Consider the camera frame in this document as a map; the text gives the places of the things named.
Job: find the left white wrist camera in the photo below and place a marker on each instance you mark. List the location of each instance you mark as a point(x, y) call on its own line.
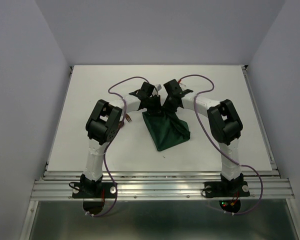
point(158, 87)

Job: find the brown wooden fork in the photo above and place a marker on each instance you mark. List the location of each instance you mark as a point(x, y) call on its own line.
point(128, 118)

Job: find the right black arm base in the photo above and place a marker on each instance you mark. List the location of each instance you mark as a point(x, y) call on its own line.
point(226, 188)

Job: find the brown wooden spoon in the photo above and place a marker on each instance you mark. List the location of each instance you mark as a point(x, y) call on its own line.
point(121, 125)

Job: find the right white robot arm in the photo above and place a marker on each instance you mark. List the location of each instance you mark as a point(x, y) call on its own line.
point(224, 123)

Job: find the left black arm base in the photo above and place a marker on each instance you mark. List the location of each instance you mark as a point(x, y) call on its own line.
point(93, 189)

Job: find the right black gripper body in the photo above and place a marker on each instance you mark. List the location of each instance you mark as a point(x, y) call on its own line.
point(168, 105)

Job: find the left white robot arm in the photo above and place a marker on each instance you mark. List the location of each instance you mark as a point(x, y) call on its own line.
point(105, 121)

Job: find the dark green cloth napkin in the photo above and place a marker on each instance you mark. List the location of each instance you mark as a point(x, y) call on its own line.
point(166, 129)

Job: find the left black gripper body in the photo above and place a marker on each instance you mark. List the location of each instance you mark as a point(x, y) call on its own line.
point(153, 104)

